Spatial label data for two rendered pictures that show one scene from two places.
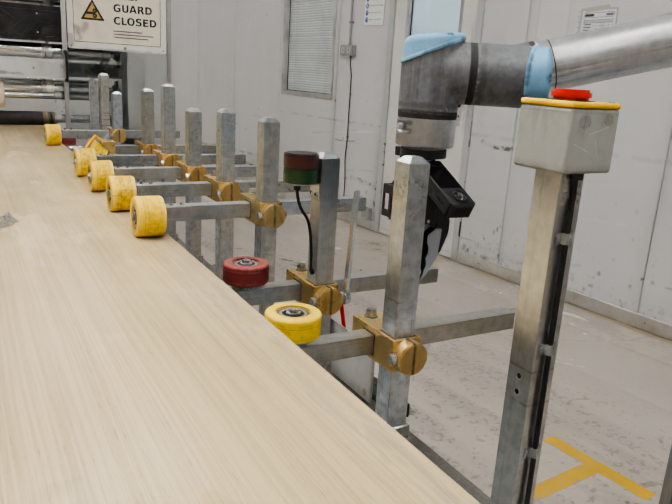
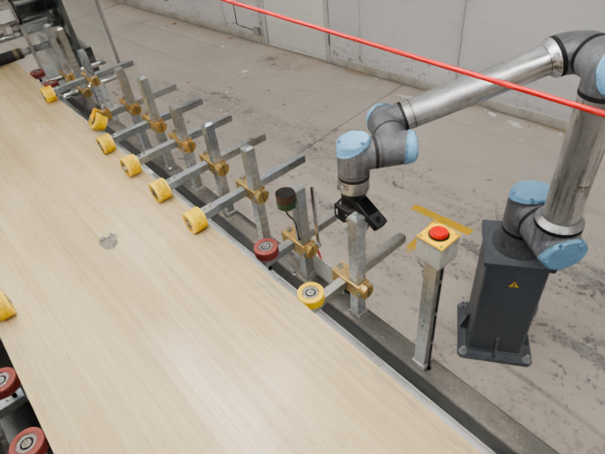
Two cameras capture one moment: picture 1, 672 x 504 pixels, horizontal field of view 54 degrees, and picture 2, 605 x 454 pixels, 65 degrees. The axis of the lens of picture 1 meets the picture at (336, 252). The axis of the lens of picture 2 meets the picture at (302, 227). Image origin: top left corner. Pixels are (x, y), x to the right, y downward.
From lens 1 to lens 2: 75 cm
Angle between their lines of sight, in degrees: 27
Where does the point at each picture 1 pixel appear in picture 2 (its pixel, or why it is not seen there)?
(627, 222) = (445, 29)
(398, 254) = (355, 255)
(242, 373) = (310, 351)
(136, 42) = not seen: outside the picture
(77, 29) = not seen: outside the picture
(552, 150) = (433, 261)
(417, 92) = (349, 174)
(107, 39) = not seen: outside the picture
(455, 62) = (367, 158)
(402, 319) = (359, 276)
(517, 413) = (424, 332)
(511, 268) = (369, 65)
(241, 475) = (339, 418)
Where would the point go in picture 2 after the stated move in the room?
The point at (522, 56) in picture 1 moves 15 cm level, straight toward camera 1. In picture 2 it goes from (401, 146) to (409, 180)
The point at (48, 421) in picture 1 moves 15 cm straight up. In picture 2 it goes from (254, 410) to (243, 376)
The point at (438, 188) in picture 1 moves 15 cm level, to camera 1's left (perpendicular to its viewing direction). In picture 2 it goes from (367, 217) to (316, 227)
